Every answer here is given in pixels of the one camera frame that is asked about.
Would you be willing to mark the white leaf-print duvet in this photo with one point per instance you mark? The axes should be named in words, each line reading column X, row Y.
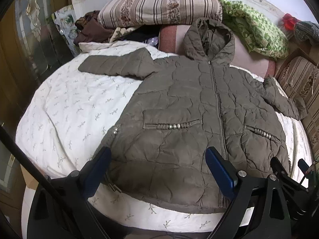
column 72, row 111

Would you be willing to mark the wooden glass wardrobe door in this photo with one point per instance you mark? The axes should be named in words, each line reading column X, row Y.
column 31, row 45

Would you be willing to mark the red cloth item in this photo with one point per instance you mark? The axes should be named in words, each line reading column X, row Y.
column 289, row 22

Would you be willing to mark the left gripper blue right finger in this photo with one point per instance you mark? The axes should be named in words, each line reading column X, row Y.
column 223, row 172

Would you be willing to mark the black pole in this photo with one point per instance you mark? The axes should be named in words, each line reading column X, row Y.
column 58, row 209

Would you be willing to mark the white green floral pillow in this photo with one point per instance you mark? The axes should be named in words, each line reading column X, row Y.
column 121, row 32

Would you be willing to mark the olive quilted hooded jacket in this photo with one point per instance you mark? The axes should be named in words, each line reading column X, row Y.
column 184, row 105

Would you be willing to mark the floral plastic bag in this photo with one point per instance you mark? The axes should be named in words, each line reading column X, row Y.
column 64, row 20

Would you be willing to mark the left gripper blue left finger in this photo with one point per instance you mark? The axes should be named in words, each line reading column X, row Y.
column 92, row 174

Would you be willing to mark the dark knitted item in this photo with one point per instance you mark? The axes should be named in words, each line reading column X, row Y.
column 306, row 30

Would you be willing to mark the brown garment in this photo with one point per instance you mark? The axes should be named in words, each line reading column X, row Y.
column 90, row 30

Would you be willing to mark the striped floral side cushion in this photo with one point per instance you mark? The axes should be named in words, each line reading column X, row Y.
column 300, row 78

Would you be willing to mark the green white patterned blanket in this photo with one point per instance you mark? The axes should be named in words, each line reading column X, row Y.
column 257, row 32

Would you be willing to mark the striped floral folded quilt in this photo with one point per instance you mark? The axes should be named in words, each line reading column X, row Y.
column 127, row 13

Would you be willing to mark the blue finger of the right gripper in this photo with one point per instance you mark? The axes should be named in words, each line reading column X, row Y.
column 303, row 166
column 277, row 168

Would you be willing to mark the pink bed sheet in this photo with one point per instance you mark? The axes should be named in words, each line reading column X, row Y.
column 171, row 41

